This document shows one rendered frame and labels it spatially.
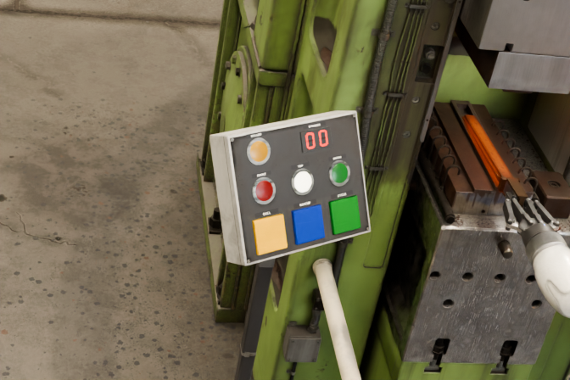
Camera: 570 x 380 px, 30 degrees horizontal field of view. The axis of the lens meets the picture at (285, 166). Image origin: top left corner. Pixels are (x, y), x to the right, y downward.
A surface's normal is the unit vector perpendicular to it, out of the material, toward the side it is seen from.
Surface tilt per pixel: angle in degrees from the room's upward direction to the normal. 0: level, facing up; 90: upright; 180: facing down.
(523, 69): 90
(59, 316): 0
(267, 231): 60
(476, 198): 90
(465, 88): 90
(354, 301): 90
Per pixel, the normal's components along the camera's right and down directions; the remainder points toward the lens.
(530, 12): 0.14, 0.56
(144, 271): 0.16, -0.83
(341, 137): 0.55, 0.04
